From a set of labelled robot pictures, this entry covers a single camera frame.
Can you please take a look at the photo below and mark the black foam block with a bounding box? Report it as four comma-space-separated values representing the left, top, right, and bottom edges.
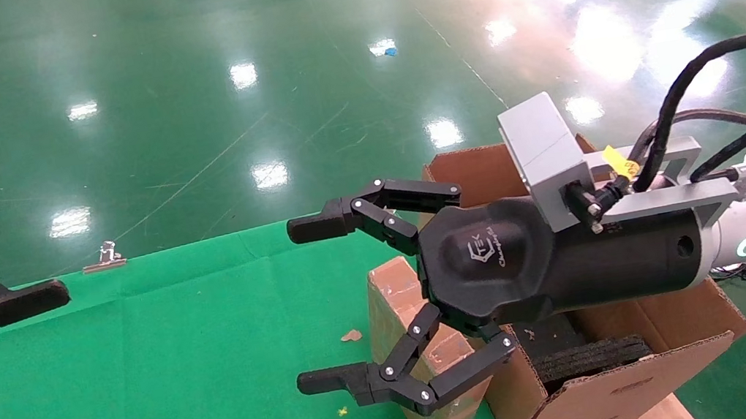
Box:
531, 331, 656, 388

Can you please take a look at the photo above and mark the yellow cable tag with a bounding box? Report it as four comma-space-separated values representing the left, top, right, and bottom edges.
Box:
601, 140, 642, 182

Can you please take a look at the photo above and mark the large open brown carton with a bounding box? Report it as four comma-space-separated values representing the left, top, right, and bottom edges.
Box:
418, 110, 746, 419

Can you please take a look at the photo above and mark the green table cloth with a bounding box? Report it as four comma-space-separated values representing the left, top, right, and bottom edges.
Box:
0, 192, 509, 419

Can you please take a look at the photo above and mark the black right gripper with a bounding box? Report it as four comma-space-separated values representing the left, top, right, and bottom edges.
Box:
269, 132, 728, 419

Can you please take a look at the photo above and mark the small brown cardboard box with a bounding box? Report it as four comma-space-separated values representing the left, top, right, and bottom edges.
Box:
358, 246, 498, 419

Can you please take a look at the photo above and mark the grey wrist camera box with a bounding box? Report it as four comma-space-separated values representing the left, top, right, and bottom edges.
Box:
494, 86, 606, 239

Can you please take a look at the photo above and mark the silver binder clip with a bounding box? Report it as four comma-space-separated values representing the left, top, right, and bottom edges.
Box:
80, 238, 129, 274

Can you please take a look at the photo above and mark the grey camera mounting bracket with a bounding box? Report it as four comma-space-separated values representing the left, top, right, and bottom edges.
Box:
584, 129, 746, 244

